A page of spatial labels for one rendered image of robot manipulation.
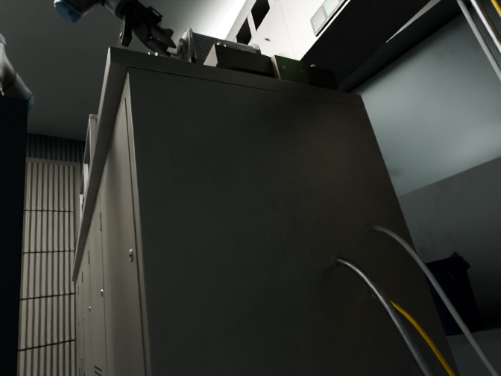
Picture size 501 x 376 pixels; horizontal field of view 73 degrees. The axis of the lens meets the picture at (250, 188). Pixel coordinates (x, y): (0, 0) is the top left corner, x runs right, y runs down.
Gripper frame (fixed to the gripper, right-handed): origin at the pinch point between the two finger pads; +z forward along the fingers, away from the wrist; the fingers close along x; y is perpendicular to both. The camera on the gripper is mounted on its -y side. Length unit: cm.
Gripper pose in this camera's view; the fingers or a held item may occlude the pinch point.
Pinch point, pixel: (169, 51)
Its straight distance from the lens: 124.9
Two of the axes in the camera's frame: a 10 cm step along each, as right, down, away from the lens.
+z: 7.9, 6.0, 1.6
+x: -4.6, 3.8, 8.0
